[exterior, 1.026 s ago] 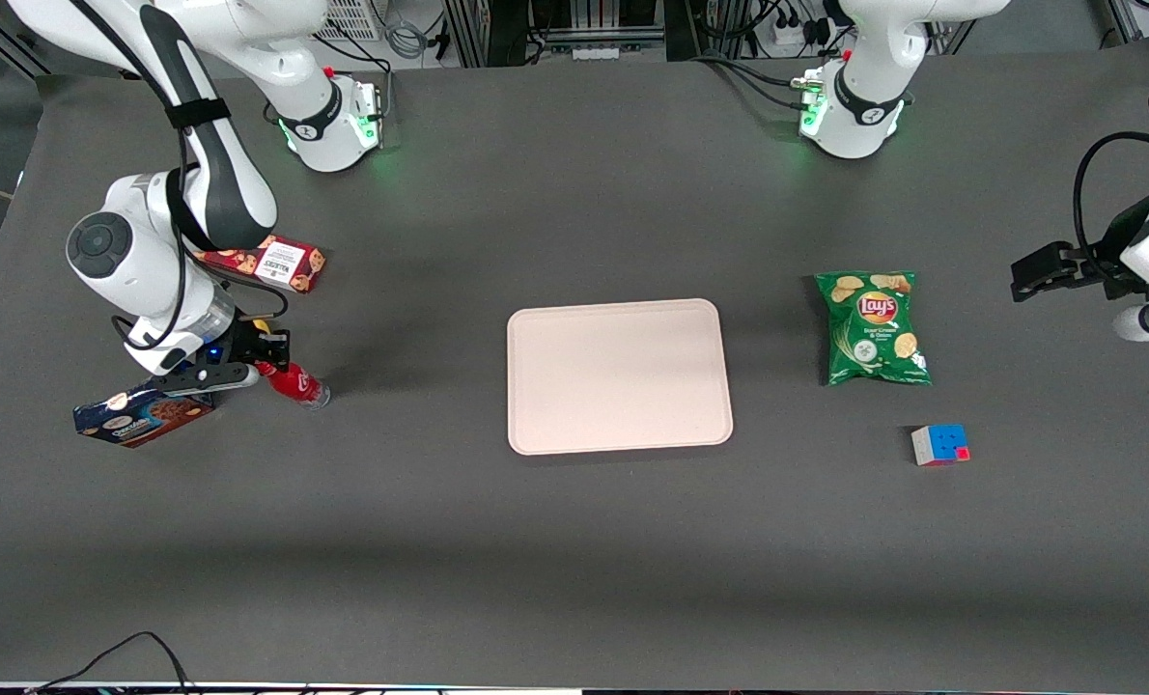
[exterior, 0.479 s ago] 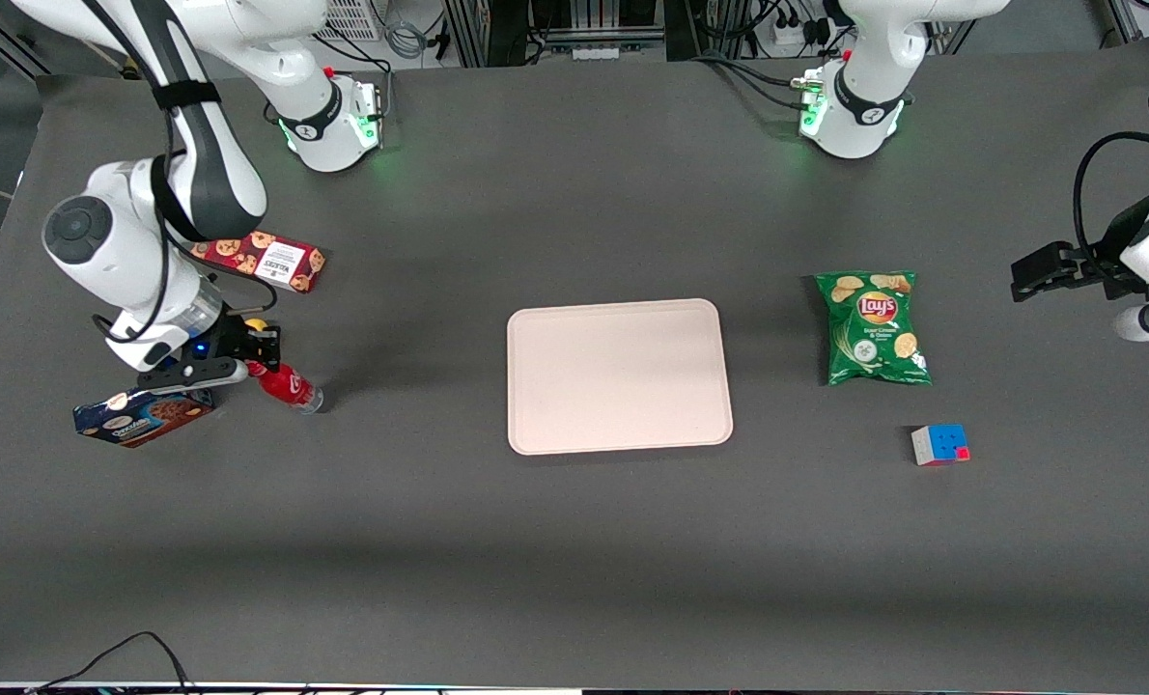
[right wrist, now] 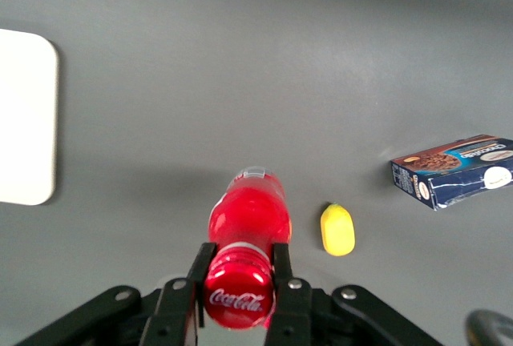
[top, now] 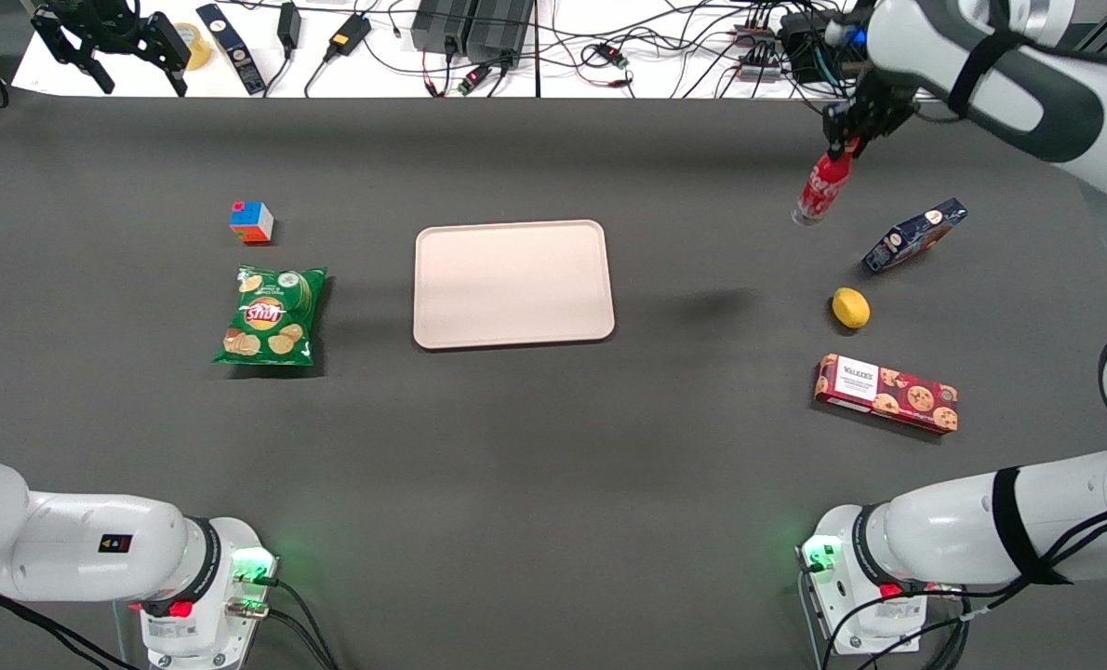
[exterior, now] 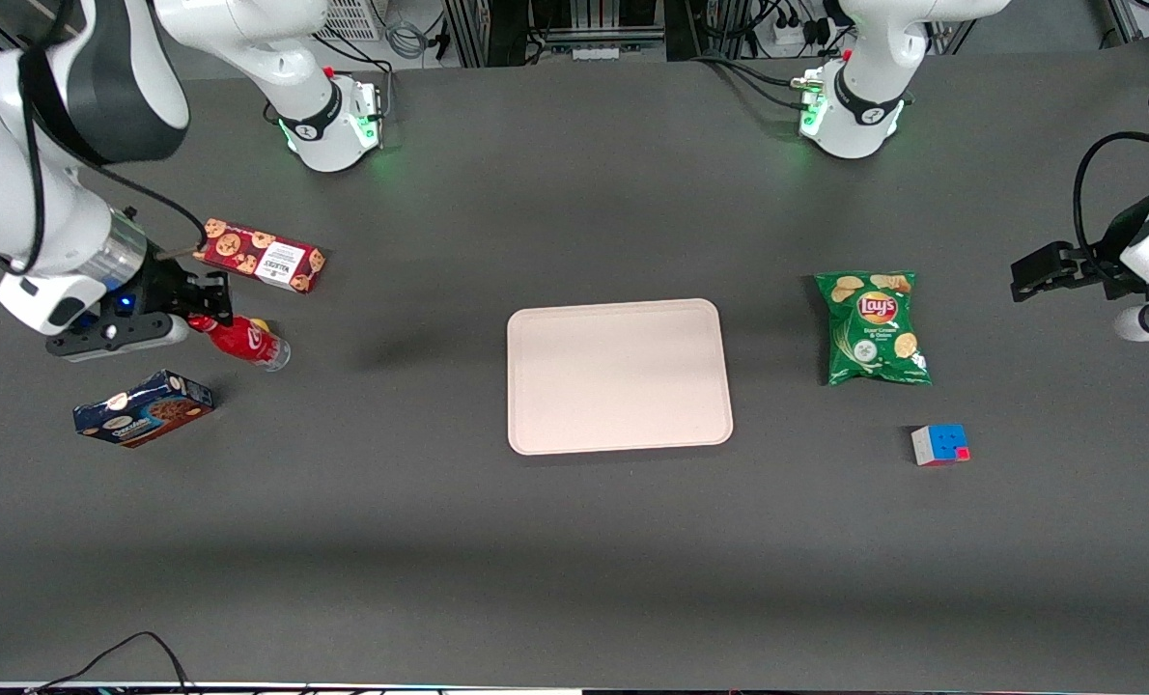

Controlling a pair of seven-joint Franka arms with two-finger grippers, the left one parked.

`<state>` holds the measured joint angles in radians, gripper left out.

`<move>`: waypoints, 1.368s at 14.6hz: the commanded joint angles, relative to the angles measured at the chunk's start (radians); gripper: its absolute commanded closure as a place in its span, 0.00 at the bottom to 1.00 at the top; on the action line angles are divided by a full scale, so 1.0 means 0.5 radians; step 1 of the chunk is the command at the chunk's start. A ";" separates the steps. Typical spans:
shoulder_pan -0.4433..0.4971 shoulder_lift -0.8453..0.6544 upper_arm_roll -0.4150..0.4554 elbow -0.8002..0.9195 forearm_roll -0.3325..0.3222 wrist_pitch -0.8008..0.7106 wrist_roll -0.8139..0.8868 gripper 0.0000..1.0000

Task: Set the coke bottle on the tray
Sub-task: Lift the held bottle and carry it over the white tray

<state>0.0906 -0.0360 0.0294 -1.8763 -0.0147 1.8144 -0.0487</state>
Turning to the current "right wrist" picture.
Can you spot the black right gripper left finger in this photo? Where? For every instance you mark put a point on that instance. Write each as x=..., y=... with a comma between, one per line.
x=168, y=314

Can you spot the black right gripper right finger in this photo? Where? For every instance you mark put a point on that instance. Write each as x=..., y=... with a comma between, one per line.
x=292, y=314

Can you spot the red Coca-Cola bottle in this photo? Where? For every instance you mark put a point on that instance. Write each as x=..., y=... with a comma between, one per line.
x=248, y=218

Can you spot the white plastic tray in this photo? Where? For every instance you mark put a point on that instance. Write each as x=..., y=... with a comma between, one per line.
x=24, y=121

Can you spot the yellow toy lemon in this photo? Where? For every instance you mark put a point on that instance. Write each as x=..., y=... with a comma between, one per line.
x=337, y=232

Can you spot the blue chocolate cookie box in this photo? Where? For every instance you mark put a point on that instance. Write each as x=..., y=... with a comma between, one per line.
x=453, y=179

